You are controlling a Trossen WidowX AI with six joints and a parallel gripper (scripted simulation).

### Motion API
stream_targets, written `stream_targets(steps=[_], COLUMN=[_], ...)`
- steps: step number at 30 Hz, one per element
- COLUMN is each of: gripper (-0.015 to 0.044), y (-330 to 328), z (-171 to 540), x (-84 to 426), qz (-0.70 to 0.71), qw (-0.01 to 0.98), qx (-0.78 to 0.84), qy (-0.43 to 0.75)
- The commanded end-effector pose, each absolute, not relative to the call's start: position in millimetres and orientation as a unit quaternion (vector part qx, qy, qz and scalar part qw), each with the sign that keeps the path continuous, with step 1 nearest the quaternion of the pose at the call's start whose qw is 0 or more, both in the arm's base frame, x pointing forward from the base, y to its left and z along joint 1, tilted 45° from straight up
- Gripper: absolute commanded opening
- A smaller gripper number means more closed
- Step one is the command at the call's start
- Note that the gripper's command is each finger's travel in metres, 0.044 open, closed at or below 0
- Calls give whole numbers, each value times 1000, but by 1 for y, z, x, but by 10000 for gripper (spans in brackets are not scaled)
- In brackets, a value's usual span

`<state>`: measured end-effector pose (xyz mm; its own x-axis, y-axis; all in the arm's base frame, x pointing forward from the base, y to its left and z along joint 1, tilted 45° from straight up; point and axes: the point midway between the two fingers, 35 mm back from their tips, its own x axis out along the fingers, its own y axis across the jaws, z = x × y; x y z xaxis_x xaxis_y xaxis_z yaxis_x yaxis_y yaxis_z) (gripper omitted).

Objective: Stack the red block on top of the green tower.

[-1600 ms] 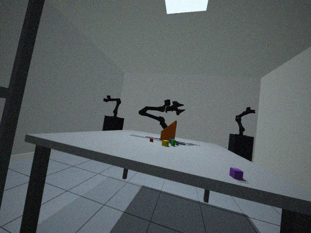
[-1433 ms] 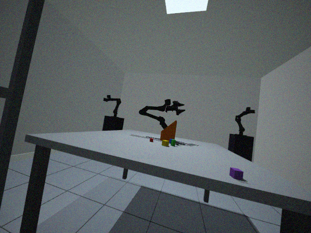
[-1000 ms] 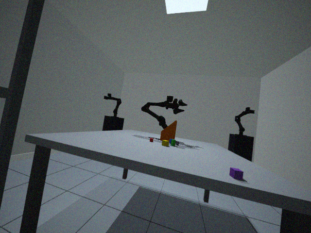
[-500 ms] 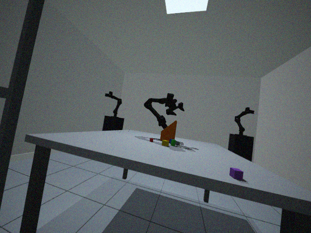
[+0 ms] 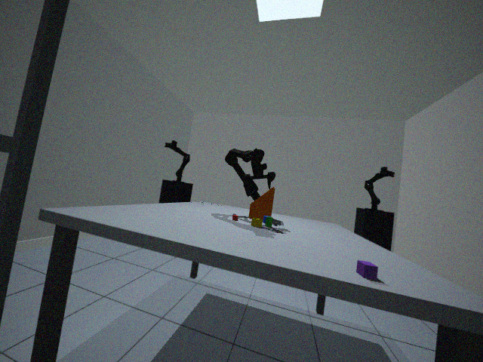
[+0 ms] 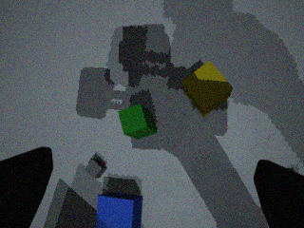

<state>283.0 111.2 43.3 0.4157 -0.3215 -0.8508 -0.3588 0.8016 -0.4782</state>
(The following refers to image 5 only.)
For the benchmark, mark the purple cube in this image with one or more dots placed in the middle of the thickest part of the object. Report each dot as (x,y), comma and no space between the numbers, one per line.
(367,269)

